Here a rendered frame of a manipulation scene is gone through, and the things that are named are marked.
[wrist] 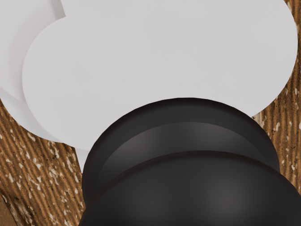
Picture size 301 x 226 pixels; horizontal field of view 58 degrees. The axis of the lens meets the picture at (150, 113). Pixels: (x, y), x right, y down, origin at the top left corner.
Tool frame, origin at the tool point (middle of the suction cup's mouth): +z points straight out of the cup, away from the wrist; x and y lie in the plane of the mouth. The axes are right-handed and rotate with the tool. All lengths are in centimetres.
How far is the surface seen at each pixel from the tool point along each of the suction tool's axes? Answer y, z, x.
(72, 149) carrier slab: 6.6, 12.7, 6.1
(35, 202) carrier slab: 10.5, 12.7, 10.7
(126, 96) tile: 1.8, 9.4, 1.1
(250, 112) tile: -5.2, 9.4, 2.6
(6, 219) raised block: 12.6, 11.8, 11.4
